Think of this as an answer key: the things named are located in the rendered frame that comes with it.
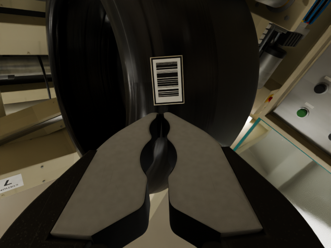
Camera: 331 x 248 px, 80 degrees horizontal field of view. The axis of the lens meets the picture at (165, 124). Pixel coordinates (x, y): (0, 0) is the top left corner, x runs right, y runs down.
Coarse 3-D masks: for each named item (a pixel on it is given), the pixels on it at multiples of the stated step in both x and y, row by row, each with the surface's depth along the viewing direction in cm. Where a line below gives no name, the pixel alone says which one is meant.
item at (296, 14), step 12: (252, 0) 47; (300, 0) 40; (312, 0) 39; (252, 12) 47; (264, 12) 45; (276, 12) 43; (288, 12) 42; (300, 12) 40; (276, 24) 44; (288, 24) 42
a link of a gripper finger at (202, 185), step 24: (168, 120) 11; (168, 144) 10; (192, 144) 9; (216, 144) 9; (192, 168) 8; (216, 168) 8; (168, 192) 7; (192, 192) 7; (216, 192) 7; (240, 192) 7; (192, 216) 6; (216, 216) 6; (240, 216) 6; (192, 240) 7; (216, 240) 6
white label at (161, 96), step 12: (156, 60) 24; (168, 60) 24; (180, 60) 24; (156, 72) 25; (168, 72) 25; (180, 72) 25; (156, 84) 25; (168, 84) 25; (180, 84) 25; (156, 96) 26; (168, 96) 26; (180, 96) 26
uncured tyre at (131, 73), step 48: (48, 0) 45; (96, 0) 56; (144, 0) 24; (192, 0) 25; (240, 0) 34; (48, 48) 53; (96, 48) 68; (144, 48) 25; (192, 48) 25; (240, 48) 32; (96, 96) 71; (144, 96) 27; (192, 96) 26; (240, 96) 34; (96, 144) 65
